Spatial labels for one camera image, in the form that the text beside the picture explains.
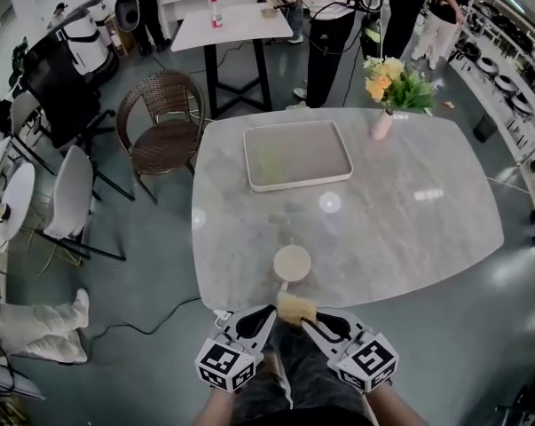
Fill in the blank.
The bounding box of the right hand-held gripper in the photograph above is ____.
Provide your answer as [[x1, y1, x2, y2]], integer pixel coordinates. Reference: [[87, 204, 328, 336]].
[[300, 307, 400, 393]]

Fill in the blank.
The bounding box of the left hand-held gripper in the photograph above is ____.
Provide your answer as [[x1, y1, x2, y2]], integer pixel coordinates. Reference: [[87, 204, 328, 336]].
[[194, 304, 278, 392]]

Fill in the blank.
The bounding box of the yellow sponge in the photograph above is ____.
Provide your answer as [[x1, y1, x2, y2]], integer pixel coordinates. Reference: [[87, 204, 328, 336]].
[[276, 291, 318, 327]]

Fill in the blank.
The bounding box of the beige cup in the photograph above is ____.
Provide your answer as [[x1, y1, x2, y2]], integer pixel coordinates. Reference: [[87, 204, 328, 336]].
[[273, 245, 312, 293]]

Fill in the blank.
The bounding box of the person's left forearm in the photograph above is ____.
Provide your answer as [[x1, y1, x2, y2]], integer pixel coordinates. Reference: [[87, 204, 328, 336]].
[[191, 388, 232, 426]]

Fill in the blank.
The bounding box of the person's right forearm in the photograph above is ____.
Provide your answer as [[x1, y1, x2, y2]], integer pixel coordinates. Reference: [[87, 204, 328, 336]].
[[365, 382, 428, 426]]

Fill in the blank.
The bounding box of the camouflage sleeve arm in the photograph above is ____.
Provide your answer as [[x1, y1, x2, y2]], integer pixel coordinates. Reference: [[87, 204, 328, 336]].
[[231, 321, 374, 426]]

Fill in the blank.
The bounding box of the white tray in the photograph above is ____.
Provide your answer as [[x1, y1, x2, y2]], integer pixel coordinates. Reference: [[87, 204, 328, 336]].
[[242, 120, 355, 193]]

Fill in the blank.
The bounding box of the brown wicker chair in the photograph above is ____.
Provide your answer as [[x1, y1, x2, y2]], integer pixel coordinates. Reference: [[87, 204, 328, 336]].
[[115, 69, 206, 206]]

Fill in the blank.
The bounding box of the pink vase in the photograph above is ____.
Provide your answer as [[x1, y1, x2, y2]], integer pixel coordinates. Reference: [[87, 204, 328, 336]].
[[371, 108, 395, 141]]

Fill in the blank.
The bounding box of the white chair with black legs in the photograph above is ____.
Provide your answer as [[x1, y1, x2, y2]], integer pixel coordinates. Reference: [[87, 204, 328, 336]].
[[35, 144, 127, 264]]

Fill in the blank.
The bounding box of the black waste bin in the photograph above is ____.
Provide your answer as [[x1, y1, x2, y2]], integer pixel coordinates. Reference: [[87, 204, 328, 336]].
[[473, 114, 497, 144]]

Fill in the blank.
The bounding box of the yellow flower bunch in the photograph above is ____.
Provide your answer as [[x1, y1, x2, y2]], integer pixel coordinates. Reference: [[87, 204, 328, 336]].
[[362, 55, 437, 117]]

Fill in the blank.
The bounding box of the round white side table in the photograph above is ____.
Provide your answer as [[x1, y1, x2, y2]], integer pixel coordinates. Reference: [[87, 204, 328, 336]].
[[0, 162, 84, 268]]

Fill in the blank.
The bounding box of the white storage rack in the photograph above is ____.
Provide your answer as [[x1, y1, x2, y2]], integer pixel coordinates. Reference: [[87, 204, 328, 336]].
[[448, 0, 535, 208]]

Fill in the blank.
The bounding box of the black office chair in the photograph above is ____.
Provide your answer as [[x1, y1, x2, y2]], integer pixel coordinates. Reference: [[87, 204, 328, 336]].
[[21, 37, 138, 203]]

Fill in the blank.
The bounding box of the white table with black legs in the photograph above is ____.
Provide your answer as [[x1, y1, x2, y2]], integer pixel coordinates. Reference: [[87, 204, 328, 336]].
[[171, 2, 294, 122]]

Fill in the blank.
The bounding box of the row of cooking pans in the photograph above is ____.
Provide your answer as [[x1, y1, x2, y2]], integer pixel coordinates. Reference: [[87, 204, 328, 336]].
[[455, 0, 535, 114]]

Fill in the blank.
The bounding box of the grey padded chair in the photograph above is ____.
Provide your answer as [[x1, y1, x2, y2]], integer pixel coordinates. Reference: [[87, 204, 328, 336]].
[[10, 91, 44, 148]]

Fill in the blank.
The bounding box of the cardboard box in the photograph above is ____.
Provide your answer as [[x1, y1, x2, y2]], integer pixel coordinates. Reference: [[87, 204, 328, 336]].
[[103, 13, 133, 57]]

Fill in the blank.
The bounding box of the white robot with grey lid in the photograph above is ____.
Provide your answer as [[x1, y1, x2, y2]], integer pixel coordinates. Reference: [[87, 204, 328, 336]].
[[56, 0, 120, 83]]

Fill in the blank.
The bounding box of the black power cable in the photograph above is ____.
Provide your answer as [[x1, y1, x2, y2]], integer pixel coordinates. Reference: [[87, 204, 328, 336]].
[[89, 297, 201, 343]]

